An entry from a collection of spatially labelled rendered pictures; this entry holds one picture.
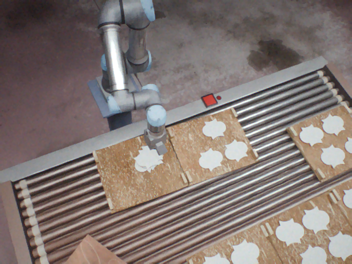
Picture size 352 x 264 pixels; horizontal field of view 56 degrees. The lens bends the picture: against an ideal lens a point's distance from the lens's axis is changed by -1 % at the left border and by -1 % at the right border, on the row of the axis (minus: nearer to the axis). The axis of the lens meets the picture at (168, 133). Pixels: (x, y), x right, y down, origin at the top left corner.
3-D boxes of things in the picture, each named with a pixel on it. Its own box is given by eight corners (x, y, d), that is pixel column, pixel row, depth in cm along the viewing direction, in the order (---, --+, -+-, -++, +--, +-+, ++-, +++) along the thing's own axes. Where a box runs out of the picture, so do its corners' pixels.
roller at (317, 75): (17, 184, 170) (13, 181, 166) (319, 72, 215) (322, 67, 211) (19, 193, 168) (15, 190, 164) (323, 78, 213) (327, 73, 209)
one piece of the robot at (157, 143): (155, 147, 137) (154, 162, 152) (174, 139, 139) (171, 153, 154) (142, 125, 141) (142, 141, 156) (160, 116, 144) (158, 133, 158)
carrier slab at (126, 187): (92, 152, 176) (91, 151, 174) (164, 129, 184) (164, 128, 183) (111, 214, 162) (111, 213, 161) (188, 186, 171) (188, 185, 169)
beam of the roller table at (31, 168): (1, 175, 174) (-3, 171, 168) (318, 61, 222) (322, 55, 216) (5, 189, 171) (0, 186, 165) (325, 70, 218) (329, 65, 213)
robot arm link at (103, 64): (100, 65, 185) (98, 48, 173) (124, 63, 187) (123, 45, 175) (103, 83, 180) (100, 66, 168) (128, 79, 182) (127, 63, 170)
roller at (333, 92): (23, 211, 164) (20, 208, 160) (332, 90, 209) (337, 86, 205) (26, 220, 163) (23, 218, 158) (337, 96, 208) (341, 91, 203)
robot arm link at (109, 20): (89, -8, 132) (109, 112, 130) (117, -10, 133) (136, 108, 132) (92, 5, 143) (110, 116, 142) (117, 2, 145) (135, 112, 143)
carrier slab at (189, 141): (165, 129, 184) (165, 128, 183) (231, 109, 193) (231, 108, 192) (189, 186, 171) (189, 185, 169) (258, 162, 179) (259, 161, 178)
